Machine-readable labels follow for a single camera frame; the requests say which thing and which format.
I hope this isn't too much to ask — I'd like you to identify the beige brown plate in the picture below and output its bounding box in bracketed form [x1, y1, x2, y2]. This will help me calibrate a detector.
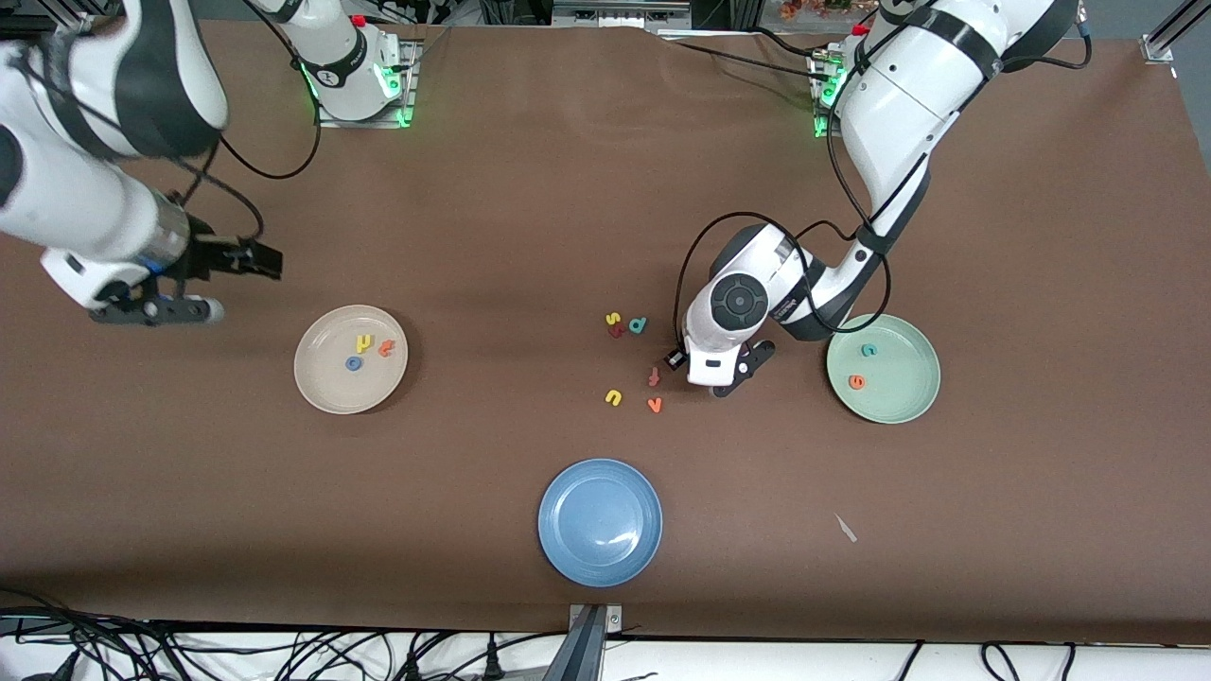
[293, 305, 410, 415]

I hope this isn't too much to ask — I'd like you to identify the grey power strip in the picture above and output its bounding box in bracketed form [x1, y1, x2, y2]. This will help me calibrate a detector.
[552, 0, 693, 29]

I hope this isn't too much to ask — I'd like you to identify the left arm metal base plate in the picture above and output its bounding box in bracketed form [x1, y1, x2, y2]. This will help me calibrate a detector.
[810, 52, 852, 140]

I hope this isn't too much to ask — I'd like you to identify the blue plate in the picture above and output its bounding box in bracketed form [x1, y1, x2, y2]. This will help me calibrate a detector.
[537, 459, 664, 588]

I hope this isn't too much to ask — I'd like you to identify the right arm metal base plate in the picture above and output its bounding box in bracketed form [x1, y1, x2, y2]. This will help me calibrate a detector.
[314, 38, 418, 129]

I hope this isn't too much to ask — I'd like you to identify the brown table cover sheet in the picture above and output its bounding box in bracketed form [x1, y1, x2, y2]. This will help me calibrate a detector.
[0, 17, 1211, 646]

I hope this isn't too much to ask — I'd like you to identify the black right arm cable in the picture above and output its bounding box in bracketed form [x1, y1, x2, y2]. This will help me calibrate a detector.
[175, 57, 323, 242]

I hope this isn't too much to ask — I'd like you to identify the black base cable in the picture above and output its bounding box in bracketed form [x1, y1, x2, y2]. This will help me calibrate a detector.
[662, 26, 834, 84]

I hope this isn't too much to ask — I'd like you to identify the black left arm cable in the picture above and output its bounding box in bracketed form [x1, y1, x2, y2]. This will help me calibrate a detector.
[672, 5, 1094, 351]

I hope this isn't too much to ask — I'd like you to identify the aluminium frame profile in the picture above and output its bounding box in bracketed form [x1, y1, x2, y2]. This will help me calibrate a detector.
[1140, 0, 1211, 63]

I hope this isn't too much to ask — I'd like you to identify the black equipment box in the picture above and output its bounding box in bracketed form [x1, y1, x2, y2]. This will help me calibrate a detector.
[693, 0, 763, 29]

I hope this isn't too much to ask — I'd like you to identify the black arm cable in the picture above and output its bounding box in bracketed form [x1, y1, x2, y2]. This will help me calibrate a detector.
[175, 57, 323, 242]
[672, 5, 1094, 351]

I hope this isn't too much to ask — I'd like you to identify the green plate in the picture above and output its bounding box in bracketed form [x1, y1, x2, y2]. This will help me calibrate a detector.
[826, 313, 942, 425]

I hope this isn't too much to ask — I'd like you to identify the orange artificial plant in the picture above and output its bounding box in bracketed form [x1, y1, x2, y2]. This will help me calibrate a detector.
[779, 0, 881, 22]

